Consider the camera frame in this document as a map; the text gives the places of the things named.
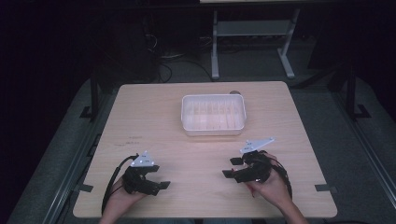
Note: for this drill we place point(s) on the white plastic container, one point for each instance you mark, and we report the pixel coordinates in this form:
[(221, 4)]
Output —
[(213, 115)]

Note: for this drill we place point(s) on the person's left hand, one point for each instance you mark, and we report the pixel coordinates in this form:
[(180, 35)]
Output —
[(124, 200)]

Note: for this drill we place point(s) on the white metal table frame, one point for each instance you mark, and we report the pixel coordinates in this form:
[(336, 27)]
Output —
[(252, 28)]

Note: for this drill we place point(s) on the aluminium rail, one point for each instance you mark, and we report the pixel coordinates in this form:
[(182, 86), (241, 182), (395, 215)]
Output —
[(367, 149), (77, 161)]

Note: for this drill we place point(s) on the small brown round object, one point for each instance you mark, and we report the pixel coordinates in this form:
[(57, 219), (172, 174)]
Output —
[(235, 92)]

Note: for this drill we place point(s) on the person's right hand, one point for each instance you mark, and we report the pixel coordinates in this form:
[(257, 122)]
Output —
[(274, 189)]

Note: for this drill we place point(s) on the grey table bracket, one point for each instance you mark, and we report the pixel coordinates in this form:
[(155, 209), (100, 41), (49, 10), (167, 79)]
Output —
[(84, 188), (325, 188)]

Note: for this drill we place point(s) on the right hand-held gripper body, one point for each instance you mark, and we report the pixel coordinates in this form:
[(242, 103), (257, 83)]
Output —
[(253, 171)]

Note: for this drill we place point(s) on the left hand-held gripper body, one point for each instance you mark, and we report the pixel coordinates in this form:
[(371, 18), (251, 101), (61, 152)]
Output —
[(137, 182)]

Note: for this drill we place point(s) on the black metal stand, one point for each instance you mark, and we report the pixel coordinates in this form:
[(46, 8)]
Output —
[(351, 93)]

